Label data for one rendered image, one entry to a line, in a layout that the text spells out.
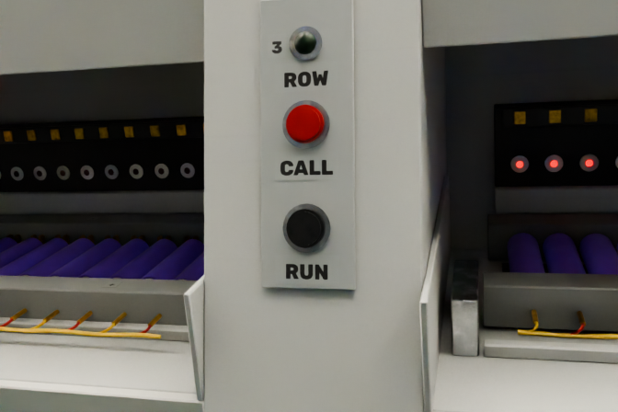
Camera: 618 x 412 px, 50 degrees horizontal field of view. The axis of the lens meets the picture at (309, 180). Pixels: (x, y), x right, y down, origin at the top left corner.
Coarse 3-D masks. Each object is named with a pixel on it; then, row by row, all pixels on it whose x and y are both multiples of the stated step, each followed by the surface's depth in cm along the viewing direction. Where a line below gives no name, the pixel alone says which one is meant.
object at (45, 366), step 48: (0, 192) 52; (48, 192) 51; (96, 192) 50; (144, 192) 49; (192, 192) 48; (192, 288) 28; (0, 336) 36; (48, 336) 36; (192, 336) 28; (0, 384) 31; (48, 384) 31; (96, 384) 31; (144, 384) 30; (192, 384) 30
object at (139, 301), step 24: (0, 288) 37; (24, 288) 36; (48, 288) 36; (72, 288) 36; (96, 288) 36; (120, 288) 35; (144, 288) 35; (168, 288) 35; (0, 312) 37; (24, 312) 36; (48, 312) 36; (72, 312) 36; (96, 312) 36; (120, 312) 35; (144, 312) 35; (168, 312) 34; (96, 336) 34; (120, 336) 33; (144, 336) 33
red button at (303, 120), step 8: (296, 112) 27; (304, 112) 27; (312, 112) 27; (320, 112) 27; (288, 120) 27; (296, 120) 27; (304, 120) 27; (312, 120) 27; (320, 120) 27; (288, 128) 27; (296, 128) 27; (304, 128) 27; (312, 128) 27; (320, 128) 27; (296, 136) 27; (304, 136) 27; (312, 136) 27
